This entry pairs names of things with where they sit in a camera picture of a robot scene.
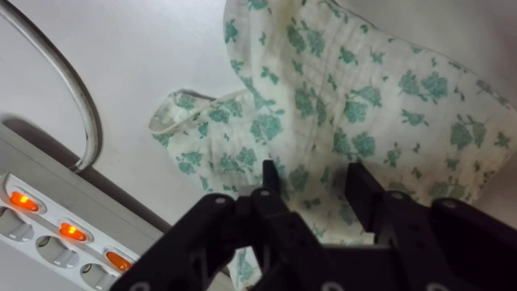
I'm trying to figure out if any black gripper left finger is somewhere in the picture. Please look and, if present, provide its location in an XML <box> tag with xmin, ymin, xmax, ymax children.
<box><xmin>109</xmin><ymin>158</ymin><xmax>327</xmax><ymax>291</ymax></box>

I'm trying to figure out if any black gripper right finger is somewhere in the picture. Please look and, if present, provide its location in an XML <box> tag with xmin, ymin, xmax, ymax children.
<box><xmin>343</xmin><ymin>160</ymin><xmax>517</xmax><ymax>291</ymax></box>

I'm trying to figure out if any white green floral cloth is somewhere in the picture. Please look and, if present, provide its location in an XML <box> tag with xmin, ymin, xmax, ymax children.
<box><xmin>148</xmin><ymin>0</ymin><xmax>517</xmax><ymax>286</ymax></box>

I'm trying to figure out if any white power strip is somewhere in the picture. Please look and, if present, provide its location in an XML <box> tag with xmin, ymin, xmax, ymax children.
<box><xmin>0</xmin><ymin>121</ymin><xmax>167</xmax><ymax>291</ymax></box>

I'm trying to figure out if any white power strip cable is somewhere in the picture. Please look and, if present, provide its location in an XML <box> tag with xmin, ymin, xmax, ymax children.
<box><xmin>0</xmin><ymin>0</ymin><xmax>106</xmax><ymax>174</ymax></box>

